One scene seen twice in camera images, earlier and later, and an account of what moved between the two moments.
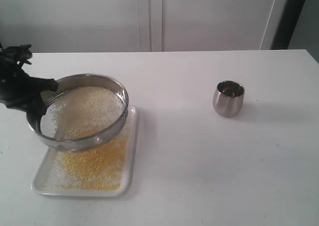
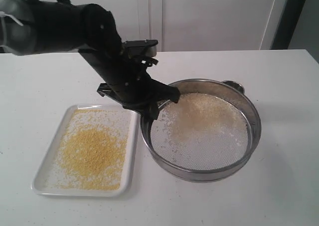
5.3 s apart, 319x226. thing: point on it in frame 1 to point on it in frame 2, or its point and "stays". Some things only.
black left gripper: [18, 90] to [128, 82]
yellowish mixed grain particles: [79, 111] to [199, 117]
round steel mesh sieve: [84, 110] to [210, 132]
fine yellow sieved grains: [100, 167] stays
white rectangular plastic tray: [106, 170] stays
